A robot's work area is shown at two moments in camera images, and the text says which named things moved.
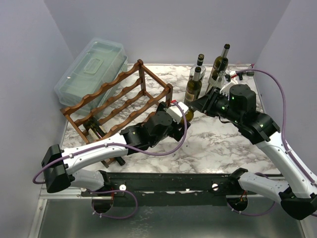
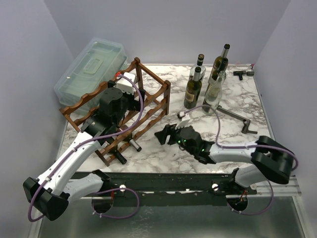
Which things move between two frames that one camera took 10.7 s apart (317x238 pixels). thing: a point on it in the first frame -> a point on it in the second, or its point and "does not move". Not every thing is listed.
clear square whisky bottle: [199, 63] does not move
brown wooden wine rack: [107, 111] does not move
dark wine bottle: [193, 89] does not move
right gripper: [206, 104] -> [172, 136]
